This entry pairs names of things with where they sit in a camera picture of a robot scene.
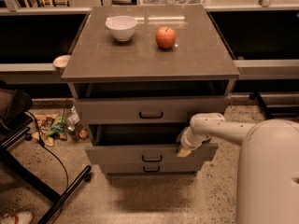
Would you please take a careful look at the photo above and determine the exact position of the grey bottom drawer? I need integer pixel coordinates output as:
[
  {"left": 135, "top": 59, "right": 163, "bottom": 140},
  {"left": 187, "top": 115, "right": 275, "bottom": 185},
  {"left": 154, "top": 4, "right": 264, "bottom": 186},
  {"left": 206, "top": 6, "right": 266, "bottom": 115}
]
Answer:
[{"left": 100, "top": 162, "right": 202, "bottom": 176}]

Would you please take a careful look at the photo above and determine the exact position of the clear plastic bottle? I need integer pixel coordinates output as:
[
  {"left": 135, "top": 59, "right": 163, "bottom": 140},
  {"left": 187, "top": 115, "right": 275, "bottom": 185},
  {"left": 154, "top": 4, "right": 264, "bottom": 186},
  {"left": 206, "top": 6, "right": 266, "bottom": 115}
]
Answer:
[{"left": 66, "top": 106, "right": 80, "bottom": 142}]

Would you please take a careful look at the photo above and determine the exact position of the white sneaker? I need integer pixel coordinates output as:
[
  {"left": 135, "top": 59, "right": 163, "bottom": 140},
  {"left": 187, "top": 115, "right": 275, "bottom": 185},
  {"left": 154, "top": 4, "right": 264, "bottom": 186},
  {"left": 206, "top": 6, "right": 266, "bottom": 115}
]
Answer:
[{"left": 0, "top": 211, "right": 33, "bottom": 224}]

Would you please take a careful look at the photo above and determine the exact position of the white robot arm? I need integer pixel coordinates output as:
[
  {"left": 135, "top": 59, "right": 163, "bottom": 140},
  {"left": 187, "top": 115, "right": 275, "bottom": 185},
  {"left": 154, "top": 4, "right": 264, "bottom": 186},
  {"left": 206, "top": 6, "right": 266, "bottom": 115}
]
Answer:
[{"left": 177, "top": 113, "right": 299, "bottom": 224}]

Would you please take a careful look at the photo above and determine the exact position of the green snack bag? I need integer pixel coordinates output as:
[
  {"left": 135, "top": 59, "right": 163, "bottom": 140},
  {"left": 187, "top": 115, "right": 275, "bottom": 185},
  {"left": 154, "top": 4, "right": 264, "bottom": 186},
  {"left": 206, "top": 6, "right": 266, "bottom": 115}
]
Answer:
[{"left": 46, "top": 117, "right": 67, "bottom": 140}]

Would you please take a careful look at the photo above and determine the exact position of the snack packets pile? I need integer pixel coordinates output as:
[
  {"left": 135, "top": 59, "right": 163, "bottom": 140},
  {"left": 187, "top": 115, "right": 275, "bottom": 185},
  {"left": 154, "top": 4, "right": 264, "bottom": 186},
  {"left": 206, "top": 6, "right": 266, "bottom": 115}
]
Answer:
[{"left": 33, "top": 114, "right": 89, "bottom": 147}]

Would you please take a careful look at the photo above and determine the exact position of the black stand leg right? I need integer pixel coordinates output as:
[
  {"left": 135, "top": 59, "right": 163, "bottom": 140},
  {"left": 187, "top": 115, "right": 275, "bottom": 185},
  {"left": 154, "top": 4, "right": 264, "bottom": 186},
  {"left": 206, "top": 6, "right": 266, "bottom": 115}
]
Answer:
[{"left": 248, "top": 91, "right": 299, "bottom": 120}]

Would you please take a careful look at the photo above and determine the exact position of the grey drawer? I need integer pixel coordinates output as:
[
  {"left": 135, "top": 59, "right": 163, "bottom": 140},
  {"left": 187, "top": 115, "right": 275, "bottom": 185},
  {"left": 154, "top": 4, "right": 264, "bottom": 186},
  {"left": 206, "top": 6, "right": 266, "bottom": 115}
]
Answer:
[
  {"left": 86, "top": 123, "right": 218, "bottom": 165},
  {"left": 74, "top": 96, "right": 229, "bottom": 124},
  {"left": 100, "top": 162, "right": 202, "bottom": 176}
]

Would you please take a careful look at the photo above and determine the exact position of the small round tan dish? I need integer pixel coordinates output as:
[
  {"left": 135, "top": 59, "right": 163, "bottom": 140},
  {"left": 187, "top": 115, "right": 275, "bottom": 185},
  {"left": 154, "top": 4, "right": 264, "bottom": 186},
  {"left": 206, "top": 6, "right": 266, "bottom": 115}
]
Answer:
[{"left": 53, "top": 55, "right": 71, "bottom": 69}]

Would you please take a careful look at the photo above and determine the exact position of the grey drawer cabinet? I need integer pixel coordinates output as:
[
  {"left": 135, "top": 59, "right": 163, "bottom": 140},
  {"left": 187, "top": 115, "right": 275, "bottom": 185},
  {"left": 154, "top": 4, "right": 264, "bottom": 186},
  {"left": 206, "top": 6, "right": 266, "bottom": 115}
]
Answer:
[{"left": 61, "top": 5, "right": 241, "bottom": 179}]

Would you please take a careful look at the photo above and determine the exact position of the red apple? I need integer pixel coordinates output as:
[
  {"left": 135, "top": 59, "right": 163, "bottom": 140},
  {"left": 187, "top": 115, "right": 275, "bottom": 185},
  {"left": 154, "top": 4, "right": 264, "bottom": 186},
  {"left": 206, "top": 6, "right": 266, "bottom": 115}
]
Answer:
[{"left": 155, "top": 27, "right": 177, "bottom": 49}]

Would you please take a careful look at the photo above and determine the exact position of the white ceramic bowl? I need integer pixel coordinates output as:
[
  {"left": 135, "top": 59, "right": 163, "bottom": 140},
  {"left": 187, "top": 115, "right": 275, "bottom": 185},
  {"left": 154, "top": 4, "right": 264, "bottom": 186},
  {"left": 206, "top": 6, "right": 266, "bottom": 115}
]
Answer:
[{"left": 106, "top": 16, "right": 137, "bottom": 42}]

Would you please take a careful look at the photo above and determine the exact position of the black cable on floor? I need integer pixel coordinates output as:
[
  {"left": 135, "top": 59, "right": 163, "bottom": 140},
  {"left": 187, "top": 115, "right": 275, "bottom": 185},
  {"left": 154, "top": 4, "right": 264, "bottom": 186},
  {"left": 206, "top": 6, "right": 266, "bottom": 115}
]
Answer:
[{"left": 25, "top": 110, "right": 70, "bottom": 224}]

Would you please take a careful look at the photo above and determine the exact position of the black office chair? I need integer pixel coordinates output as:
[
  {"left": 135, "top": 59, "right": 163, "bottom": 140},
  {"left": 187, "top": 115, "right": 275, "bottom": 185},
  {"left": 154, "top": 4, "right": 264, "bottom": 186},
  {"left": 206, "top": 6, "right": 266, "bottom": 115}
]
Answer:
[{"left": 0, "top": 89, "right": 92, "bottom": 224}]

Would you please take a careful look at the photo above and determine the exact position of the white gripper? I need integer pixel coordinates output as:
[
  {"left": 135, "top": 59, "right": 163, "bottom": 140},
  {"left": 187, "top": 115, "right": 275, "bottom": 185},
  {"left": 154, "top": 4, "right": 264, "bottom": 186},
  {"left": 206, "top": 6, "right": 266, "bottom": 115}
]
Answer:
[{"left": 176, "top": 127, "right": 208, "bottom": 158}]

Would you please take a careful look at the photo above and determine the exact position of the grey top drawer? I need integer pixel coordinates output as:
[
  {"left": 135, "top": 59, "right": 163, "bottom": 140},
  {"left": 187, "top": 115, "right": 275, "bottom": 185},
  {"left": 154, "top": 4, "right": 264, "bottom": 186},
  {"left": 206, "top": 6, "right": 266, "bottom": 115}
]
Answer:
[{"left": 74, "top": 96, "right": 229, "bottom": 124}]

